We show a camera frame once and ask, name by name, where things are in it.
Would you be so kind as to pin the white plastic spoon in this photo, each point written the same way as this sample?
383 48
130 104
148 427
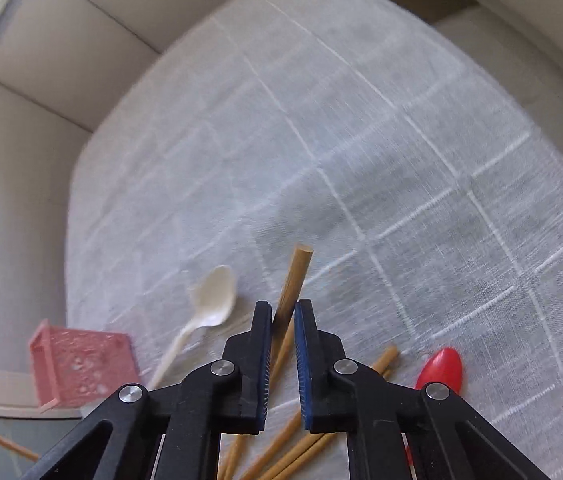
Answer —
214 300

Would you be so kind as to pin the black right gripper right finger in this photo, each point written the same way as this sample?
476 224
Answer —
395 432

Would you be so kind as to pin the grey checked tablecloth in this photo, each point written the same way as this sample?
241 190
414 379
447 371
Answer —
433 203

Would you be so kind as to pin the wooden chopstick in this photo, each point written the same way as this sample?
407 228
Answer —
306 452
271 447
238 447
306 457
20 450
299 264

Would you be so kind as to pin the pink perforated utensil basket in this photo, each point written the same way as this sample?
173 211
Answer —
72 368

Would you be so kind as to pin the red plastic spoon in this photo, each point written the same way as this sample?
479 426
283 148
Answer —
444 366

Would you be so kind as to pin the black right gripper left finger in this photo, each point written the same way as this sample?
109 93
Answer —
173 432

